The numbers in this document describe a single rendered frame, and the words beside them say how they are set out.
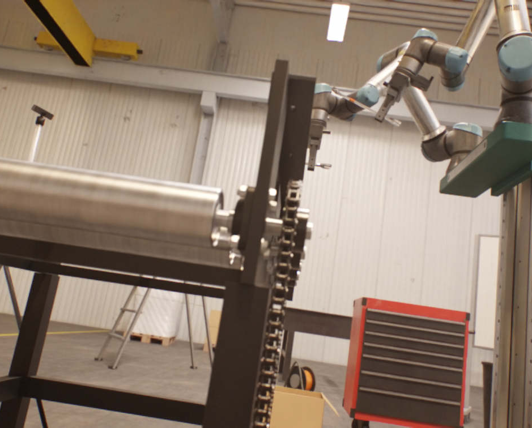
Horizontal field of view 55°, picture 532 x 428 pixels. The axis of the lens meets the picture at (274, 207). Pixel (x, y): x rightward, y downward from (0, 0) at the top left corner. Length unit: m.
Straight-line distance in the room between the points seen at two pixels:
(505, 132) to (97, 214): 1.22
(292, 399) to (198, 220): 2.80
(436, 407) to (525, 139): 2.33
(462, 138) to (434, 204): 10.10
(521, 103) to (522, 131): 0.11
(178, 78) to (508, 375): 11.19
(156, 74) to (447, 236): 7.77
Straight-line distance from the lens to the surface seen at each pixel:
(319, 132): 1.86
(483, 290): 5.95
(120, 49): 13.06
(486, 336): 5.91
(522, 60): 1.69
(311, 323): 6.52
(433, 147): 2.33
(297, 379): 4.80
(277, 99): 0.94
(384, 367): 3.58
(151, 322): 9.64
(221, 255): 1.19
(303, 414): 3.63
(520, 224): 2.10
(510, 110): 1.78
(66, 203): 0.97
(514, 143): 1.73
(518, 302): 2.05
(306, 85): 1.05
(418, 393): 3.65
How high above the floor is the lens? 0.69
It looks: 13 degrees up
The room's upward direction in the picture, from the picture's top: 9 degrees clockwise
